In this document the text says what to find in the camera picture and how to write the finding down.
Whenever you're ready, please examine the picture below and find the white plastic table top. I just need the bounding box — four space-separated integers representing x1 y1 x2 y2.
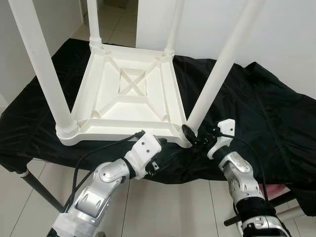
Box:
57 43 193 149

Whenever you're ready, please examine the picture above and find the black cloth cover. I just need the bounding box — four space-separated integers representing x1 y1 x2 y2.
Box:
0 39 316 218

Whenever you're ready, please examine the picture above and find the pink white-rimmed cloth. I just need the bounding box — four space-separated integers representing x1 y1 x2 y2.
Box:
267 184 292 194

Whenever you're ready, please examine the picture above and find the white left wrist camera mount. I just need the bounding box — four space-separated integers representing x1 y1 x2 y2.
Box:
123 131 162 179

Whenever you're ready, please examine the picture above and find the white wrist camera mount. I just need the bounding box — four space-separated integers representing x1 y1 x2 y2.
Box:
207 118 237 159
123 131 162 179

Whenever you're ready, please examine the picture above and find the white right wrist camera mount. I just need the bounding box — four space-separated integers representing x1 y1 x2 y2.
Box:
207 118 237 159

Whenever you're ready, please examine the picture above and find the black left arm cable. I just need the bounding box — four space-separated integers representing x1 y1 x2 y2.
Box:
64 131 146 213

